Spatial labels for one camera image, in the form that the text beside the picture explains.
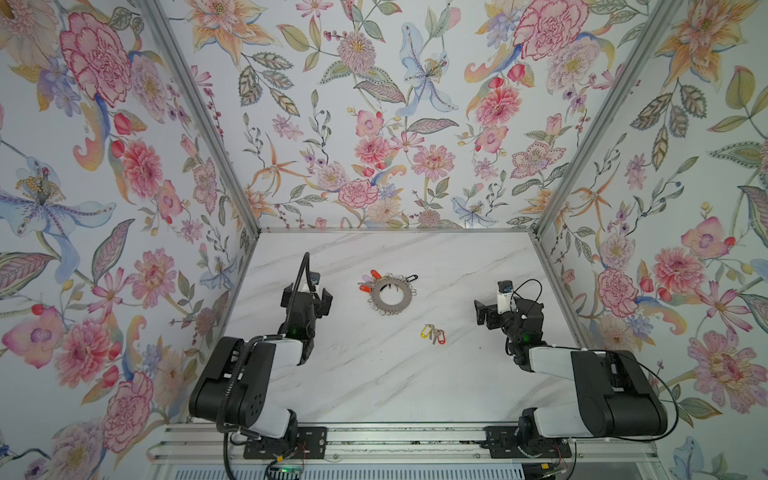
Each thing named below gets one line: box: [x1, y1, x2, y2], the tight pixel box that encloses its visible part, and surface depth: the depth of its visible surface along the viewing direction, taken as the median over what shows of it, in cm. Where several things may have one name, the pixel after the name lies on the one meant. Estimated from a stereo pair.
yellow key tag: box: [420, 323, 435, 339], surface depth 95 cm
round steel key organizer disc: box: [370, 276, 413, 313], surface depth 104 cm
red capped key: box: [360, 269, 382, 293], surface depth 106 cm
